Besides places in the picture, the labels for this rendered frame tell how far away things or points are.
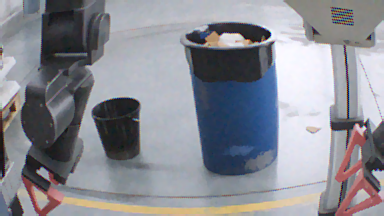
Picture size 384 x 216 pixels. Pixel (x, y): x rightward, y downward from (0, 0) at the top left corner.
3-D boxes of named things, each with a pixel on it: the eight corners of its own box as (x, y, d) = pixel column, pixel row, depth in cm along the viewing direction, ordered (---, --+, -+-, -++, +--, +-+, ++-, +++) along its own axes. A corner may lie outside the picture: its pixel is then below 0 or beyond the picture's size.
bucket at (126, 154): (152, 140, 353) (146, 95, 343) (142, 165, 325) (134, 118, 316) (105, 140, 358) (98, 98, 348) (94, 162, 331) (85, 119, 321)
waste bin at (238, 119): (286, 132, 341) (275, 22, 316) (283, 175, 294) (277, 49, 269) (201, 138, 349) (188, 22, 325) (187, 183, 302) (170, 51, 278)
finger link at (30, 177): (17, 210, 64) (21, 162, 60) (29, 186, 71) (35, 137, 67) (56, 235, 65) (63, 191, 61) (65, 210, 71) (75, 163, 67)
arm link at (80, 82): (106, 66, 64) (70, 47, 64) (82, 88, 58) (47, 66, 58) (87, 119, 67) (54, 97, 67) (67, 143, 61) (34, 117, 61)
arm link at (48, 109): (112, 8, 60) (54, 13, 62) (67, 37, 50) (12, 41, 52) (108, 114, 65) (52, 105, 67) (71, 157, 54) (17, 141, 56)
